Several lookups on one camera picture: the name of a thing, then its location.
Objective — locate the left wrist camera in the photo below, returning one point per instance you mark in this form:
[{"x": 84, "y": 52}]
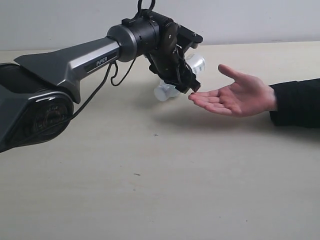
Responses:
[{"x": 187, "y": 38}]

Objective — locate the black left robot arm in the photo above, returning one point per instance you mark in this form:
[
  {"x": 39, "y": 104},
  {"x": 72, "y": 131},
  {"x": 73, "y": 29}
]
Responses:
[{"x": 38, "y": 91}]

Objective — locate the person's open hand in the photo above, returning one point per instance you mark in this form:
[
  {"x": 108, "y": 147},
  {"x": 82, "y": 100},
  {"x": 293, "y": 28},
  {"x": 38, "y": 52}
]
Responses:
[{"x": 247, "y": 96}]

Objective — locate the white green label bottle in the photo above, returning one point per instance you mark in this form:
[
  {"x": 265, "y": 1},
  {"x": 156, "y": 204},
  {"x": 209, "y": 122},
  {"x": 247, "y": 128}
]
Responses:
[{"x": 165, "y": 90}]

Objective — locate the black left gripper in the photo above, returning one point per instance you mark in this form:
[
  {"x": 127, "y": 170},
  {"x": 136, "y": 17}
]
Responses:
[{"x": 164, "y": 64}]

